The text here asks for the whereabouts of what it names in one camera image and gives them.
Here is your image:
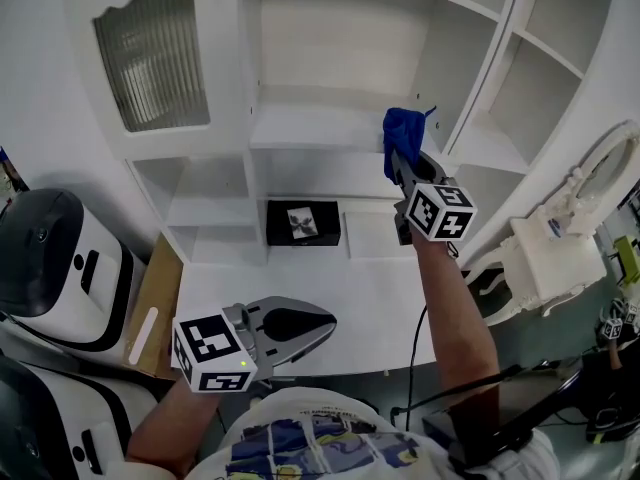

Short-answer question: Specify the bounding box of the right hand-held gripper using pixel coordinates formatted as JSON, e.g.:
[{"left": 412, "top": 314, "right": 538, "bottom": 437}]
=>
[{"left": 388, "top": 150, "right": 479, "bottom": 259}]

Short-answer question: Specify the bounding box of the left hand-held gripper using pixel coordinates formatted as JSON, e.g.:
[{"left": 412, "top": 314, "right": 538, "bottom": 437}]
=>
[{"left": 171, "top": 296, "right": 338, "bottom": 394}]

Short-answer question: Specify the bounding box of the blue wiping cloth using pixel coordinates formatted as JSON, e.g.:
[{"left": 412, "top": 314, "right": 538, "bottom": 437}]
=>
[{"left": 382, "top": 105, "right": 437, "bottom": 187}]

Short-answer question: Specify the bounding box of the white shelving cabinet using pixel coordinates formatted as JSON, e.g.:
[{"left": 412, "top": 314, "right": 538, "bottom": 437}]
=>
[{"left": 62, "top": 0, "right": 616, "bottom": 269}]

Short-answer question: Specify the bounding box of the person's left forearm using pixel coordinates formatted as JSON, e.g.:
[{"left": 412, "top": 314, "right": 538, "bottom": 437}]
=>
[{"left": 125, "top": 380, "right": 224, "bottom": 480}]

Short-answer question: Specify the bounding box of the person's right forearm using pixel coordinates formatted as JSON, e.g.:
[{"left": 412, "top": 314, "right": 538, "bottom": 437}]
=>
[{"left": 412, "top": 237, "right": 501, "bottom": 404}]

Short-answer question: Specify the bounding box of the white desk surface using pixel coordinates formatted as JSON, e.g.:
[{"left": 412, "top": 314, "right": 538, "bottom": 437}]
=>
[{"left": 172, "top": 207, "right": 494, "bottom": 377}]

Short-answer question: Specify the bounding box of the person's white printed shirt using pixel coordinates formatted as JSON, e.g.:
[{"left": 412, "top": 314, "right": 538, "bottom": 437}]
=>
[{"left": 184, "top": 386, "right": 561, "bottom": 480}]

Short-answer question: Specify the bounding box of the black box with picture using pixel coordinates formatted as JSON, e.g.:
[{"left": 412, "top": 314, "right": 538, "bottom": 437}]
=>
[{"left": 264, "top": 199, "right": 344, "bottom": 247}]

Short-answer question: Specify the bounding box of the brown cardboard box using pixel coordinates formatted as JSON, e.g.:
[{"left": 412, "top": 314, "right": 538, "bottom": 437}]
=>
[{"left": 123, "top": 232, "right": 185, "bottom": 380}]

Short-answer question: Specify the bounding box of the white ornate dressing table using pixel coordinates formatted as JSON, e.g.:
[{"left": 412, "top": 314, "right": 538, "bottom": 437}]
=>
[{"left": 462, "top": 202, "right": 609, "bottom": 327}]

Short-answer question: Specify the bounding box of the light green box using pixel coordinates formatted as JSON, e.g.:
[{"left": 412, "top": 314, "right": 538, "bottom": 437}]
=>
[{"left": 613, "top": 235, "right": 640, "bottom": 287}]

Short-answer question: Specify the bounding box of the ribbed glass cabinet door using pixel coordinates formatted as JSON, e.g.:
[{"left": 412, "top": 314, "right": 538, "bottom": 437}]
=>
[{"left": 62, "top": 0, "right": 251, "bottom": 162}]

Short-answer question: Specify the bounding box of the white black service robot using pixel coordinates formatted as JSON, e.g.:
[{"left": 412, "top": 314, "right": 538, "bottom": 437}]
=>
[
  {"left": 0, "top": 355, "right": 166, "bottom": 480},
  {"left": 0, "top": 187, "right": 149, "bottom": 367}
]

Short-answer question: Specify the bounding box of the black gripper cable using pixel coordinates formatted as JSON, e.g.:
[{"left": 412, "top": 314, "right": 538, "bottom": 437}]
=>
[{"left": 389, "top": 305, "right": 429, "bottom": 432}]

